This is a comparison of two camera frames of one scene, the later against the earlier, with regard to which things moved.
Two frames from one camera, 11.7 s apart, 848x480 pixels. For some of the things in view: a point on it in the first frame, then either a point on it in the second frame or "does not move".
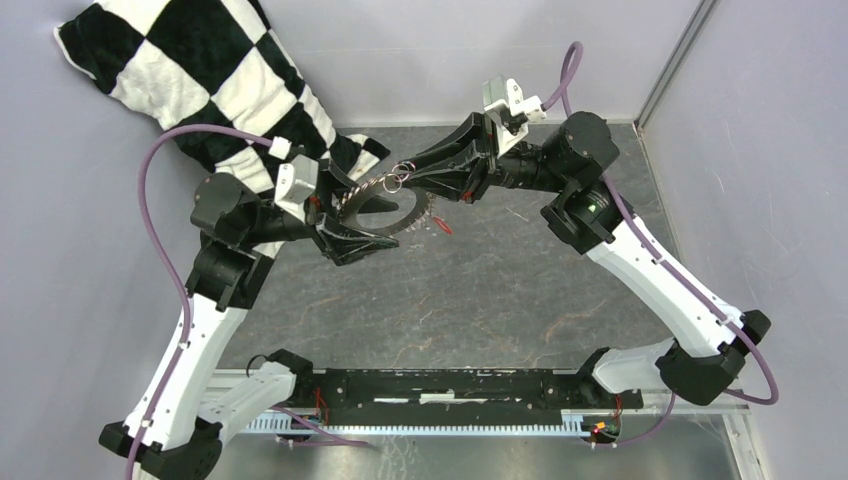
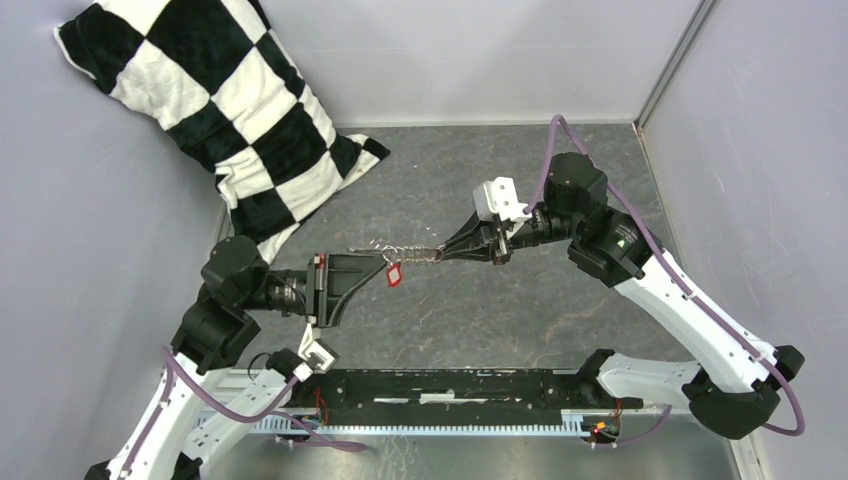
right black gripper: [475, 134] to [474, 242]
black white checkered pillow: [209, 63] does not move
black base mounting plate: [451, 394] does not move
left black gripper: [338, 240] to [334, 278]
